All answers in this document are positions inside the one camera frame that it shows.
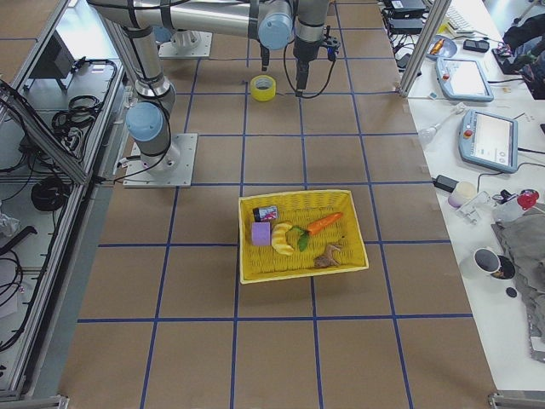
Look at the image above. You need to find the clear plastic piece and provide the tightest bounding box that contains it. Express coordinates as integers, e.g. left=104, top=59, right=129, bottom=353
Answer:
left=456, top=191, right=496, bottom=225

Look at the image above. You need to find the black power adapter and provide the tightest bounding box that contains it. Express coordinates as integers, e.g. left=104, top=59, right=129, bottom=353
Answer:
left=433, top=175, right=459, bottom=194

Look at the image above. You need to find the grey crumpled cloth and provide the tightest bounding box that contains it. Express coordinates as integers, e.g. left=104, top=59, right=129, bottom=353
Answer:
left=491, top=211, right=544, bottom=362

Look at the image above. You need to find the purple cylinder block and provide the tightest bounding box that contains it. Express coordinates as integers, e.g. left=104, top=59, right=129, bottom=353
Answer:
left=250, top=222, right=272, bottom=246

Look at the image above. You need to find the orange toy carrot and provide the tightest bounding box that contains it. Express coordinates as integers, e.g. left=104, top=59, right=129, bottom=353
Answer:
left=291, top=212, right=343, bottom=251

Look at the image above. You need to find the brown toy lion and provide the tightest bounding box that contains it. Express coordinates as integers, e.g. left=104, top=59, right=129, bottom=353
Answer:
left=314, top=243, right=342, bottom=268

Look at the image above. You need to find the coiled black cable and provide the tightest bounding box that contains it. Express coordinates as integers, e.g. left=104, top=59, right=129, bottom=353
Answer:
left=30, top=175, right=70, bottom=212

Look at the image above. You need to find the small dark can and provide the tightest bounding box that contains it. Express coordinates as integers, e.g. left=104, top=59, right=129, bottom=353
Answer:
left=252, top=205, right=278, bottom=222

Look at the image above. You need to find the lavender white cup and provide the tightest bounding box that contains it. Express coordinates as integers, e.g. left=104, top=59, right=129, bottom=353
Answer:
left=447, top=181, right=477, bottom=208

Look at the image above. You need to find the yellow tape roll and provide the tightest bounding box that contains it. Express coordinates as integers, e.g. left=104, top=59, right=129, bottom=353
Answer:
left=250, top=75, right=276, bottom=102

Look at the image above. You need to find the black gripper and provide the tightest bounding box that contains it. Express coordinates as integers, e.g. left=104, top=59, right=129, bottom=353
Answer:
left=260, top=42, right=269, bottom=71
left=293, top=17, right=320, bottom=94

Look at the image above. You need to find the white mug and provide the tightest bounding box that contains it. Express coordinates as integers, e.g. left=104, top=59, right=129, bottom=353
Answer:
left=471, top=248, right=502, bottom=279

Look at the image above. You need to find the teach pendant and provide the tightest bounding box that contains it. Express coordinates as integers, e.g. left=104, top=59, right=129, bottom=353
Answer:
left=458, top=109, right=519, bottom=174
left=435, top=57, right=494, bottom=102

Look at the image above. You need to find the black monitor box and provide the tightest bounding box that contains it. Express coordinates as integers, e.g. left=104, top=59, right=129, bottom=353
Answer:
left=25, top=31, right=76, bottom=91

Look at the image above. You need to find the near teach pendant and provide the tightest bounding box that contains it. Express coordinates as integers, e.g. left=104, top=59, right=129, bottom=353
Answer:
left=458, top=109, right=519, bottom=174

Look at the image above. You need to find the white light bulb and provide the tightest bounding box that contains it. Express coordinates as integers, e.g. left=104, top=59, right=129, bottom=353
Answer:
left=418, top=112, right=456, bottom=147

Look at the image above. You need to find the red round toy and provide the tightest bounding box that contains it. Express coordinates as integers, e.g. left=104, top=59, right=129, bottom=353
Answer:
left=517, top=189, right=539, bottom=211

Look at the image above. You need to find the aluminium frame post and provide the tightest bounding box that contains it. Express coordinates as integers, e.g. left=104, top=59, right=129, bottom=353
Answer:
left=399, top=0, right=451, bottom=97

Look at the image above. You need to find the far teach pendant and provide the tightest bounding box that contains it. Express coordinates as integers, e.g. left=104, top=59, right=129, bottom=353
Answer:
left=435, top=57, right=494, bottom=102

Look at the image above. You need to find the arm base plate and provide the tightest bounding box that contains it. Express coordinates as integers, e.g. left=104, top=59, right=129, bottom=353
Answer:
left=122, top=133, right=198, bottom=188
left=157, top=31, right=214, bottom=60

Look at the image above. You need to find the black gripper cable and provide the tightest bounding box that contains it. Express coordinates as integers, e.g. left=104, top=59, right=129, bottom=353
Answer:
left=282, top=25, right=341, bottom=99

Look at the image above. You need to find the blue bowl with items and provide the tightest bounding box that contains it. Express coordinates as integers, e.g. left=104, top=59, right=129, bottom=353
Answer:
left=426, top=35, right=458, bottom=60

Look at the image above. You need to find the yellow woven plastic basket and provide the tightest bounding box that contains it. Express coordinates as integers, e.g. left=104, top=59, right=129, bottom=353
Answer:
left=238, top=189, right=370, bottom=284

